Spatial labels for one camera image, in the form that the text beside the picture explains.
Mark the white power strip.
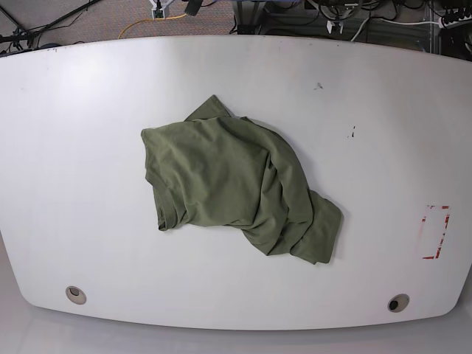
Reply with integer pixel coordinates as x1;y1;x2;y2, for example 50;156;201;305
439;11;471;29

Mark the olive green T-shirt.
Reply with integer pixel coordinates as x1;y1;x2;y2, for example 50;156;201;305
141;96;343;264

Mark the table cable grommet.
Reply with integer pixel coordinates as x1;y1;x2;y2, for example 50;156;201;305
66;286;87;305
387;294;410;313

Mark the right table cable grommet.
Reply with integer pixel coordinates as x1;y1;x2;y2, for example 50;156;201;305
387;294;410;313

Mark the left table cable grommet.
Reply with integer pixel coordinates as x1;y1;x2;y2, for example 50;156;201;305
66;286;87;305

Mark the yellow floor cable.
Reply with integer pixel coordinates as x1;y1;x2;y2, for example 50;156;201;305
118;13;188;40

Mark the red tape rectangle marking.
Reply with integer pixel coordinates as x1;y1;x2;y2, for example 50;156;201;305
419;205;451;260

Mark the black tripod stand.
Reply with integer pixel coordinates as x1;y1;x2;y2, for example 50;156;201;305
1;0;101;57

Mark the aluminium frame base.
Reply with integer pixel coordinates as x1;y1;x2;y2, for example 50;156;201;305
229;1;277;35

